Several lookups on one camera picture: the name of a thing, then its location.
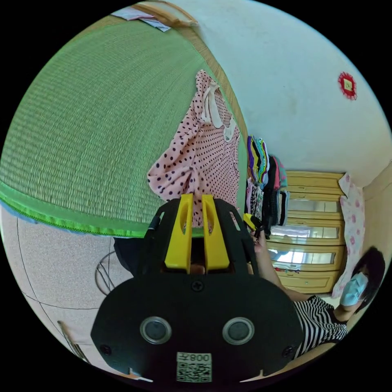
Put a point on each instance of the person's right forearm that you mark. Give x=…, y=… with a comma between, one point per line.
x=272, y=269

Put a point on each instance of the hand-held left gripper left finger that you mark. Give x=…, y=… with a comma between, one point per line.
x=179, y=242

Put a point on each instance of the pink polka dot dress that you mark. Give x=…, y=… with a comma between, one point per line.
x=202, y=159

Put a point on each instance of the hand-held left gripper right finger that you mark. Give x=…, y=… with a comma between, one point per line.
x=215, y=242

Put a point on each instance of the person's right hand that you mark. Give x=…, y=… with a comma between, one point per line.
x=259, y=243

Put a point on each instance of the bed with green woven mat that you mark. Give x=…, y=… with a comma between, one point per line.
x=92, y=122

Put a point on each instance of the wooden cupboard with mirrors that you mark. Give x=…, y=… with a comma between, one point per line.
x=309, y=232

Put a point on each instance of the person's body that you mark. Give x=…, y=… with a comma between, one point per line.
x=333, y=312

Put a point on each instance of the pile of clothes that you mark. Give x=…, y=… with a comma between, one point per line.
x=265, y=176

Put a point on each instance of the pale folded cloth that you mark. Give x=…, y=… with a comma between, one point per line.
x=144, y=16

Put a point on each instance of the pink floral hanging cloth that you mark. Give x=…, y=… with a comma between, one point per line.
x=352, y=226

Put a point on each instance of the round red wall ornament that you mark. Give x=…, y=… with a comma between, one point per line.
x=347, y=85

